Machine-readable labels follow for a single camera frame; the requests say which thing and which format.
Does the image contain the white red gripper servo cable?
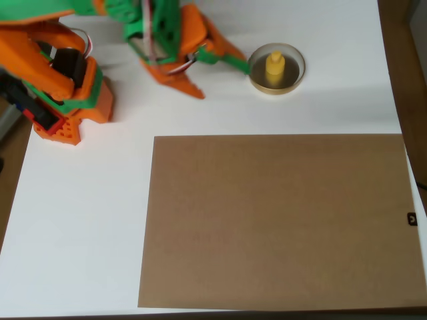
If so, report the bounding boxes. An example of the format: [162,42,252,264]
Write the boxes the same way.
[165,53,197,77]

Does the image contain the white red arm servo cable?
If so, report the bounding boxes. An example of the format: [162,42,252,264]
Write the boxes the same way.
[139,0,159,64]

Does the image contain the round shallow gold-rimmed dish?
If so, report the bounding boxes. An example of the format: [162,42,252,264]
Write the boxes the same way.
[247,41,306,96]

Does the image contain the brown rectangular mat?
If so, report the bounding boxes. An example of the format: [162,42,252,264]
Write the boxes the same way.
[137,133,427,309]

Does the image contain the small yellow plastic piece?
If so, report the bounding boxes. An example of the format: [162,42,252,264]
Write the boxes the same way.
[264,50,286,85]

